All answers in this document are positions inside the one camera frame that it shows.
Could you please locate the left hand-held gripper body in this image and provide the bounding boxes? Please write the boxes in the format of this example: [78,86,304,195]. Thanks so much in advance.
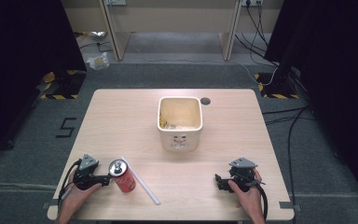
[73,153,103,191]

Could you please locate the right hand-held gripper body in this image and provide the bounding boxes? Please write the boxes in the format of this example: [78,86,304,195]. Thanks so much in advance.
[227,156,259,193]

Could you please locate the red drink can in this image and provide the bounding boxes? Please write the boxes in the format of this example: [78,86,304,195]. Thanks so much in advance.
[107,159,137,194]

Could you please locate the person's right hand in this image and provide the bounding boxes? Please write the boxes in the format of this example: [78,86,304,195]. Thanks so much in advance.
[227,168,265,219]

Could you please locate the person's left hand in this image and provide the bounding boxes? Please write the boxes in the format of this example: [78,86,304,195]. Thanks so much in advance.
[59,169,103,215]

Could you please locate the white straw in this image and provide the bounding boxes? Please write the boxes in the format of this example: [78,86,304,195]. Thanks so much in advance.
[120,155,162,206]

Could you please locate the grey tape strip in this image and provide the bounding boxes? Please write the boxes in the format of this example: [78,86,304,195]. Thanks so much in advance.
[278,201,302,213]
[41,202,59,211]

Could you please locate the cream square bin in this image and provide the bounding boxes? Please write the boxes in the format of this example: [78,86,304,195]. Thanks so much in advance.
[157,95,204,153]

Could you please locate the paper scraps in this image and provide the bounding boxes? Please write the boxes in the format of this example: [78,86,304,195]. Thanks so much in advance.
[158,114,198,131]

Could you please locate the black stand base striped tape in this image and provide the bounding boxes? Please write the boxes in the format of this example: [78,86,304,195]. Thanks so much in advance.
[254,71,301,100]
[39,69,88,101]

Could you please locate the clear plastic bag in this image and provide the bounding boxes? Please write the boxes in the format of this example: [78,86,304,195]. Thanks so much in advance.
[86,51,111,71]

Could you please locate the black curtain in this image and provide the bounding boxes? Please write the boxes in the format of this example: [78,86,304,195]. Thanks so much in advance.
[0,0,88,166]
[263,0,358,214]

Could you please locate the crumpled silver foil bag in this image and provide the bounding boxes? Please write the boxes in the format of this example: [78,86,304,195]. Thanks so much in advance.
[88,30,107,41]

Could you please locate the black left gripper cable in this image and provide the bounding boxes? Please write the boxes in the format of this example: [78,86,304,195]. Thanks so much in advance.
[57,158,84,209]

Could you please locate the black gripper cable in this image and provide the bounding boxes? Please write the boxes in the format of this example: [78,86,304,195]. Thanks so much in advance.
[57,158,84,209]
[250,178,269,220]

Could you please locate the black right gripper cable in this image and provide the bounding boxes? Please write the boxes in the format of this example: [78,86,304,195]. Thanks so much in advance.
[250,178,269,220]

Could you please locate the long black floor cable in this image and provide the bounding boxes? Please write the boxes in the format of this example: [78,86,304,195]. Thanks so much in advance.
[286,106,310,217]

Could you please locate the white floor cable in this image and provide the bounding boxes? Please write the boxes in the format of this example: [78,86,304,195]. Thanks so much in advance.
[227,59,280,87]

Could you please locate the black cable bundle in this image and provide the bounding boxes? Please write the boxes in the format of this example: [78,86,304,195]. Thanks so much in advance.
[233,2,280,67]

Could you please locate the light wooden desk frame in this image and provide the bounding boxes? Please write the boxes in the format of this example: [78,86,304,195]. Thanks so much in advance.
[98,0,244,63]

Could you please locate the white wall socket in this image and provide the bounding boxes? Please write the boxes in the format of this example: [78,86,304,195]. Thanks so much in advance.
[241,0,264,7]
[103,0,128,7]

